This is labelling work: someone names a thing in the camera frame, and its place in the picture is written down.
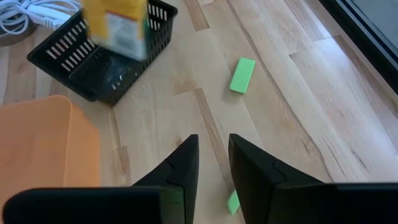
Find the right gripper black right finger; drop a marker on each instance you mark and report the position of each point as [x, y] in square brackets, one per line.
[258, 186]

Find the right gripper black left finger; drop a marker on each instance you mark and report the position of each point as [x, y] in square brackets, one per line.
[177, 193]

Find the black slotted plastic basket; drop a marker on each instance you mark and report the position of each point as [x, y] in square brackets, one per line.
[93, 77]

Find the orange translucent plastic bin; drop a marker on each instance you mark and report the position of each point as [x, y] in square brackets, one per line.
[37, 140]

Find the yellow crayon box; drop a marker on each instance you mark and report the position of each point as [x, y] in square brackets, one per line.
[124, 34]

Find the green rectangular eraser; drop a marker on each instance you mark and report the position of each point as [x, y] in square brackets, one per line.
[242, 74]
[232, 203]

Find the black metal frame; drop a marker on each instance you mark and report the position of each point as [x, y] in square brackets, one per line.
[373, 46]

